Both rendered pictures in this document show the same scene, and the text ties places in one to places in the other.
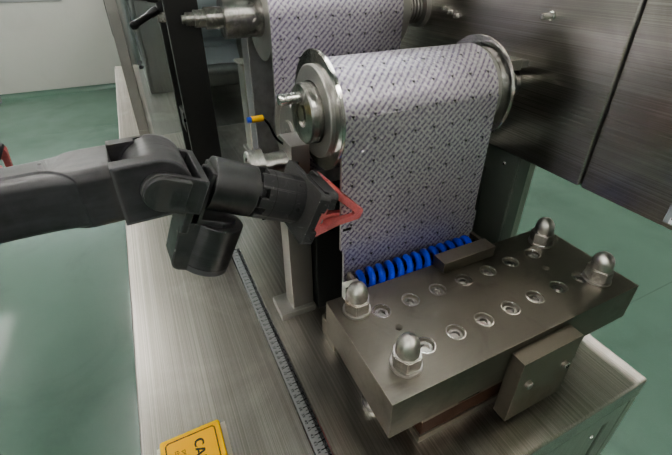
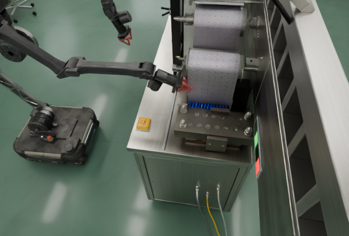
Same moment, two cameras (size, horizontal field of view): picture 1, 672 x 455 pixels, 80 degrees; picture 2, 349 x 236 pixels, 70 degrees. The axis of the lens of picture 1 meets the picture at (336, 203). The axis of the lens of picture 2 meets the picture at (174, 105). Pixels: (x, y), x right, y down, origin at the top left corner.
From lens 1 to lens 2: 86 cm
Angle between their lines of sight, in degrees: 34
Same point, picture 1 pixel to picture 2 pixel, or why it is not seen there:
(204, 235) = (153, 83)
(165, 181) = (145, 74)
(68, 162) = (133, 65)
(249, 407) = (158, 119)
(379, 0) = (231, 26)
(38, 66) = not seen: outside the picture
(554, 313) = (225, 133)
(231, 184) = (159, 77)
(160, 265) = not seen: hidden behind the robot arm
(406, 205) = (206, 92)
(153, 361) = (145, 100)
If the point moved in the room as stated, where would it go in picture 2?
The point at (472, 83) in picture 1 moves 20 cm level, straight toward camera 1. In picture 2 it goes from (228, 69) to (195, 89)
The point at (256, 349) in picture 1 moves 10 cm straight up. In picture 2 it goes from (166, 108) to (165, 97)
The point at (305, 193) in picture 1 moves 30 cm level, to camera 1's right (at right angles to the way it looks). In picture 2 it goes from (175, 82) to (230, 108)
